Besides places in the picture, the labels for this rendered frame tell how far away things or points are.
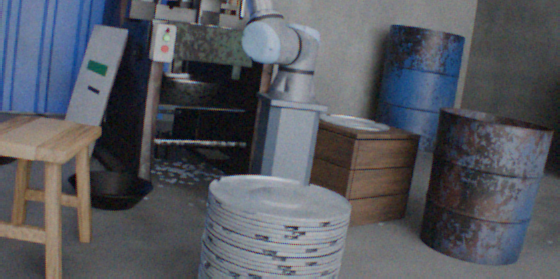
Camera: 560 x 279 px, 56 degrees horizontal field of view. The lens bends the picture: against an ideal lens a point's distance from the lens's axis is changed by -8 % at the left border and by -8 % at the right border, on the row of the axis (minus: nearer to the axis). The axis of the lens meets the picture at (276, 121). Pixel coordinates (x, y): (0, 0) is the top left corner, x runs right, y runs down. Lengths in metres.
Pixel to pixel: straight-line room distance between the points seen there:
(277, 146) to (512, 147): 0.76
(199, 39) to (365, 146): 0.77
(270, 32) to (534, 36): 3.73
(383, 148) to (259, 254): 1.12
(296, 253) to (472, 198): 0.97
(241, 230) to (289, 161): 0.72
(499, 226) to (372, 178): 0.50
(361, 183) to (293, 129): 0.43
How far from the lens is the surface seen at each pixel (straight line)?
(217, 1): 2.33
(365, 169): 2.05
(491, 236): 1.95
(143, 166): 2.18
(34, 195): 1.64
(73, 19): 3.47
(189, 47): 2.22
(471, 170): 1.89
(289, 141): 1.72
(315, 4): 4.20
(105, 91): 2.47
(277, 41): 1.61
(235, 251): 1.05
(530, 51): 5.09
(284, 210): 1.07
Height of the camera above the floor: 0.63
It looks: 8 degrees down
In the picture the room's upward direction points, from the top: 9 degrees clockwise
